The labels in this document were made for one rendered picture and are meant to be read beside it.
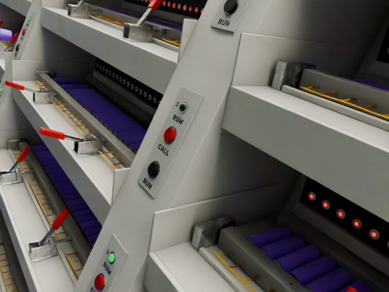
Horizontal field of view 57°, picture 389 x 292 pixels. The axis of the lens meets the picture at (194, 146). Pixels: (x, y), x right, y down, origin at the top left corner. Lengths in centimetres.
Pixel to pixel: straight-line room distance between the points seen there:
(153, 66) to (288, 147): 24
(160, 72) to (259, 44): 15
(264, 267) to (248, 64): 20
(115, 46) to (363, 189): 43
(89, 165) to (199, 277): 26
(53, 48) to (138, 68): 52
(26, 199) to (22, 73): 33
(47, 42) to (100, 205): 59
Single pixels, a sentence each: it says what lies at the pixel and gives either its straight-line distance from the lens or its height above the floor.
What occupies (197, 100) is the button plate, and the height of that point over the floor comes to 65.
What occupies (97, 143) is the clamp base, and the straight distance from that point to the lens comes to 59.
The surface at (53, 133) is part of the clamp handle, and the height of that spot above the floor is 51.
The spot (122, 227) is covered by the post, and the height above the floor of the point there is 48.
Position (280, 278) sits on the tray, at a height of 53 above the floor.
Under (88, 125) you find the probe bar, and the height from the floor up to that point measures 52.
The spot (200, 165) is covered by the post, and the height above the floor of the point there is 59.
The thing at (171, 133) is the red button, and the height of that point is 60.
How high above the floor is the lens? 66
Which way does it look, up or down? 8 degrees down
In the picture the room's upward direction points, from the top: 26 degrees clockwise
